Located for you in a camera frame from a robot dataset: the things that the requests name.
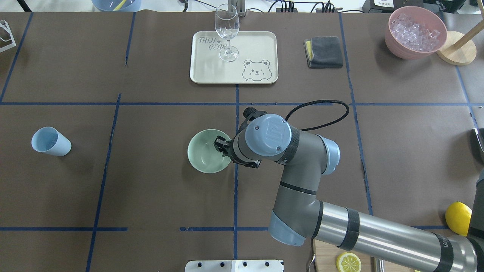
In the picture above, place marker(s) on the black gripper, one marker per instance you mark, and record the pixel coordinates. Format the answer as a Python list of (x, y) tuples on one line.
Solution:
[(221, 145)]

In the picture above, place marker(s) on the light blue cup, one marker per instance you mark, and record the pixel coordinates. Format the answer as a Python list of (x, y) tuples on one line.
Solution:
[(50, 141)]

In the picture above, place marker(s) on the white wire cup rack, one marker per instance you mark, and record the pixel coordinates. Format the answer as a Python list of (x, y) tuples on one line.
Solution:
[(7, 40)]

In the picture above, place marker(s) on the pink bowl with ice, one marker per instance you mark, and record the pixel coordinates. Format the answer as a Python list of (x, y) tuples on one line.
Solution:
[(414, 32)]

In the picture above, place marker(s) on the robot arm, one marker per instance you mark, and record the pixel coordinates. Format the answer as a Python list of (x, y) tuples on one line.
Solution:
[(298, 215)]

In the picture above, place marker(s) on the blue bowl with fork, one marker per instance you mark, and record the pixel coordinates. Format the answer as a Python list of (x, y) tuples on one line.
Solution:
[(117, 5)]

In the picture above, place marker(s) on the wooden cutting board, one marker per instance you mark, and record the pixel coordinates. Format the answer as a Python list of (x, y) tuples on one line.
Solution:
[(326, 260)]

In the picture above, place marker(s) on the wooden round stand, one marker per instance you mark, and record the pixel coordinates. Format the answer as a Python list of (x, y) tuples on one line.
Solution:
[(459, 49)]

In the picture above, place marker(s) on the lemon half slice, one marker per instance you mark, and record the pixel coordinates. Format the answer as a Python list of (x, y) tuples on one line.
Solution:
[(348, 262)]

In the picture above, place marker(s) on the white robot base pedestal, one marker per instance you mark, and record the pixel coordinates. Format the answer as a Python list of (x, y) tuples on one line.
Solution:
[(235, 266)]

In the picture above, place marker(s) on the clear wine glass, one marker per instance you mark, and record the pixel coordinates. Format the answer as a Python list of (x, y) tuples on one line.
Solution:
[(227, 26)]

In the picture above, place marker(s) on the yellow lemon lower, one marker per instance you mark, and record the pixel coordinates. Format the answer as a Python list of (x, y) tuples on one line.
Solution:
[(458, 217)]

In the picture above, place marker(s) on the light green bowl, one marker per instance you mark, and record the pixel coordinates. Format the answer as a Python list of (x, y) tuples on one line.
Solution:
[(202, 154)]

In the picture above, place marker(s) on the cream bear tray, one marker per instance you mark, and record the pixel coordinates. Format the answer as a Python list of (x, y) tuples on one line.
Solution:
[(256, 64)]

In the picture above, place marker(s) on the grey folded cloth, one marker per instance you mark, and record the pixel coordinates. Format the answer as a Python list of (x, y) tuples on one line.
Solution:
[(323, 52)]

